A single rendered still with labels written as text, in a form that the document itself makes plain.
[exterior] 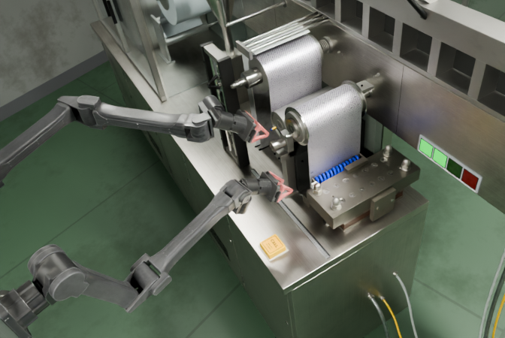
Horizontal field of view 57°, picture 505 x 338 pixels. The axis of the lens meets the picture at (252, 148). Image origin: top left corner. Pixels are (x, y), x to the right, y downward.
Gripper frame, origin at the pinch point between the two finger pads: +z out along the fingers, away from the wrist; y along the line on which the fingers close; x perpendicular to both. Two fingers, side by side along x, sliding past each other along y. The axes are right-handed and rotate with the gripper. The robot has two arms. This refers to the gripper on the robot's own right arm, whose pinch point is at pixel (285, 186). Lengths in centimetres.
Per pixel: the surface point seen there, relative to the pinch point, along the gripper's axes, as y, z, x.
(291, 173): -8.0, 8.5, 0.5
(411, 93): 15, 20, 47
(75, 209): -157, -15, -131
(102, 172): -182, 8, -116
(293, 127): -4.1, -4.5, 22.0
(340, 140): 0.4, 15.6, 20.7
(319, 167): 0.2, 12.3, 8.4
